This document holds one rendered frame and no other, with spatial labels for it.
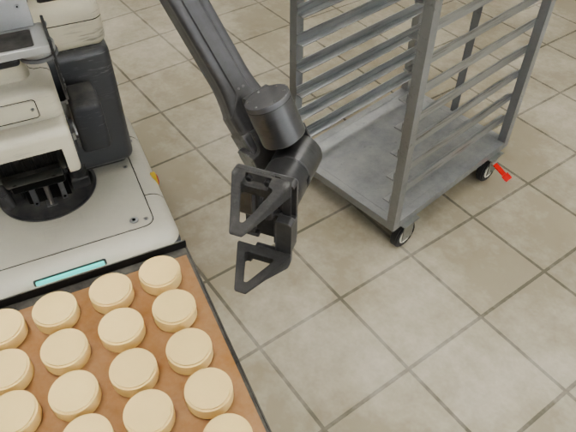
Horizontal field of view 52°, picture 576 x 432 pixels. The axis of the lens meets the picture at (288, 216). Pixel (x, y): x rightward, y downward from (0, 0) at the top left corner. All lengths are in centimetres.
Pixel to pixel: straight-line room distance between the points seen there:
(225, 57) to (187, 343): 35
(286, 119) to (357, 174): 133
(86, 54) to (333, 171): 87
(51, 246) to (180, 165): 76
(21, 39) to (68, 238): 64
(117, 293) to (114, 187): 113
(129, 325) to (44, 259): 102
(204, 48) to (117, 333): 36
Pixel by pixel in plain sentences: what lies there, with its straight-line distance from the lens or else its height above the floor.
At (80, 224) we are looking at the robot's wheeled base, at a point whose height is 28.
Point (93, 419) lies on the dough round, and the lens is 64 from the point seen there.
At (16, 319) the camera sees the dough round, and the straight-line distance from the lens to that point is 74.
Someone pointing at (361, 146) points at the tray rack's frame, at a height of 15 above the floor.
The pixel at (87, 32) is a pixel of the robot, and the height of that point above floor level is 74.
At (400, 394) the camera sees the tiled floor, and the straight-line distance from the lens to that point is 169.
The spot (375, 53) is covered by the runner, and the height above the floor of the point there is 41.
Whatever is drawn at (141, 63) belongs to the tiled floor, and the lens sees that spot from 295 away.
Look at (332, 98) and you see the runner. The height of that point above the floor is 32.
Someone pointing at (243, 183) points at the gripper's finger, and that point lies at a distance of 63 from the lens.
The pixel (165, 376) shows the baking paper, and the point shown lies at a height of 90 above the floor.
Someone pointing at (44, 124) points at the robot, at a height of 68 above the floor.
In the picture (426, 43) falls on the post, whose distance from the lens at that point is 148.
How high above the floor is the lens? 148
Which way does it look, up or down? 46 degrees down
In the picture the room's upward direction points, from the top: straight up
